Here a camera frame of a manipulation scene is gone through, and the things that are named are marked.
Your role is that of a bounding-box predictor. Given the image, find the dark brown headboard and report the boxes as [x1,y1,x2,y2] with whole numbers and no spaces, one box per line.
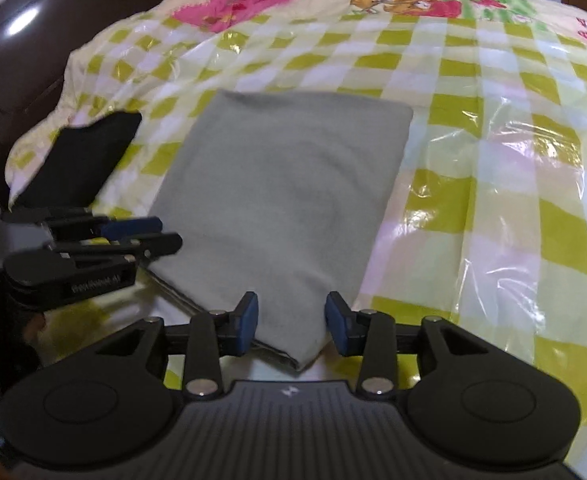
[0,0,209,171]

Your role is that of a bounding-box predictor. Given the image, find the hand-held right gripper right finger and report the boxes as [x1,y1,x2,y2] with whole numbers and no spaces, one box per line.
[325,291,489,401]

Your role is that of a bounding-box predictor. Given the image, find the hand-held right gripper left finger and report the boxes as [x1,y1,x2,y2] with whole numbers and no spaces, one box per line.
[96,291,260,398]

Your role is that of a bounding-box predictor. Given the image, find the black cloth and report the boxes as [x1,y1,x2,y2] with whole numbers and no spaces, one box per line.
[8,111,143,211]

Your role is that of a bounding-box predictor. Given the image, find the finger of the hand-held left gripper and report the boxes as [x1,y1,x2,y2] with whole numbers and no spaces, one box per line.
[47,215,163,244]
[57,232,183,264]

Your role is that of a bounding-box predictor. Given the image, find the checkered printed blanket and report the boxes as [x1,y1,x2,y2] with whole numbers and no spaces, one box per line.
[3,0,587,480]

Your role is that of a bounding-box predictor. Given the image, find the grey pants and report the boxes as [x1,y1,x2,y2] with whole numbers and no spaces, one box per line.
[148,88,414,372]

